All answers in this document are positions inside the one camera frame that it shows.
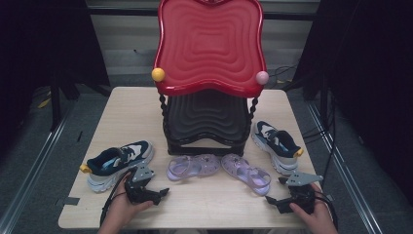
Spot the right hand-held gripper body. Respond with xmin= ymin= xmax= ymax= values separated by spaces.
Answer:
xmin=285 ymin=171 xmax=324 ymax=215

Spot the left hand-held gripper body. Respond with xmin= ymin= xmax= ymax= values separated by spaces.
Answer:
xmin=125 ymin=164 xmax=160 ymax=206

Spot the translucent purple sandal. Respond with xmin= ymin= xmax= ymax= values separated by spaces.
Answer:
xmin=220 ymin=153 xmax=272 ymax=197
xmin=167 ymin=153 xmax=222 ymax=181

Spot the navy and white sneaker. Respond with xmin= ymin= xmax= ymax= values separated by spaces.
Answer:
xmin=251 ymin=120 xmax=305 ymax=176
xmin=79 ymin=139 xmax=155 ymax=193

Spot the red and black shoe rack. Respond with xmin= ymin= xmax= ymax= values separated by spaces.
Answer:
xmin=151 ymin=0 xmax=271 ymax=158

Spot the person's right hand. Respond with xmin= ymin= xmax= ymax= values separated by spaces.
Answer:
xmin=288 ymin=183 xmax=338 ymax=230

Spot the person's left hand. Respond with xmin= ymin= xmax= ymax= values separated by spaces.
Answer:
xmin=108 ymin=172 xmax=154 ymax=227

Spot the black metal stand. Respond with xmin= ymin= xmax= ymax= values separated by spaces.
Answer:
xmin=282 ymin=72 xmax=330 ymax=123
xmin=48 ymin=81 xmax=111 ymax=133

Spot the black curtain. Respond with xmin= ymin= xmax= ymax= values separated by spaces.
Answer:
xmin=291 ymin=0 xmax=413 ymax=203
xmin=0 ymin=0 xmax=111 ymax=154

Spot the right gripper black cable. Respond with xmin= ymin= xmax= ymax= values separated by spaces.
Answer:
xmin=311 ymin=189 xmax=339 ymax=230

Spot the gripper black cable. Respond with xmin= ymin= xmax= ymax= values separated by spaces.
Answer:
xmin=99 ymin=172 xmax=131 ymax=227
xmin=311 ymin=189 xmax=339 ymax=230

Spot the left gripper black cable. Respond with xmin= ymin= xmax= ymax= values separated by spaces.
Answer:
xmin=99 ymin=172 xmax=131 ymax=227

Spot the long black floor cable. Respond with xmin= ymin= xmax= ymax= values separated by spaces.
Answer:
xmin=301 ymin=91 xmax=337 ymax=189

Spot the thin black floor cable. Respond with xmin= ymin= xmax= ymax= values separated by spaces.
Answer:
xmin=268 ymin=64 xmax=298 ymax=84

